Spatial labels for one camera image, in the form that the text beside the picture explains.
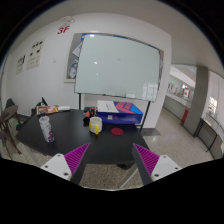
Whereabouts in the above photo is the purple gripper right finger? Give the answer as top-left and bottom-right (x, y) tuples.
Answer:
(131, 143), (183, 186)

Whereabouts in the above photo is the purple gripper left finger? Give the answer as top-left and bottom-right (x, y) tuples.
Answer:
(40, 142), (91, 185)

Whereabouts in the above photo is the black table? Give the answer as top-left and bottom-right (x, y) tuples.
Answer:
(16, 109), (147, 164)

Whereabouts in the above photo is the white and yellow mug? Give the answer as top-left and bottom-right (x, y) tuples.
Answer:
(89, 117), (102, 135)

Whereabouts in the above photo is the red round coaster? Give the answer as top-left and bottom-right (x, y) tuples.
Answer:
(111, 127), (124, 136)

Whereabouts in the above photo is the blue and red box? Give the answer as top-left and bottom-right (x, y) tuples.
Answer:
(97, 101), (143, 124)

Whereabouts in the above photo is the orange book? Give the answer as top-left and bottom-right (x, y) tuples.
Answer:
(37, 105), (58, 115)

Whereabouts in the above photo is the white paper sheet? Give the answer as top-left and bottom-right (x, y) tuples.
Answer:
(97, 100), (118, 113)

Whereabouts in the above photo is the wooden chair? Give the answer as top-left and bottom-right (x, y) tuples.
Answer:
(0, 99), (20, 153)

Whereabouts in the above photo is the large white whiteboard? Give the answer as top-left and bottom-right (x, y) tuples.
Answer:
(75, 34), (160, 101)

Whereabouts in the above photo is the grey bulletin board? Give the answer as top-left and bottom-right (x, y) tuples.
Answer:
(64, 33), (82, 82)

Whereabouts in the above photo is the small white wall poster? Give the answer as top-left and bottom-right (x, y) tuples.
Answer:
(16, 55), (26, 74)

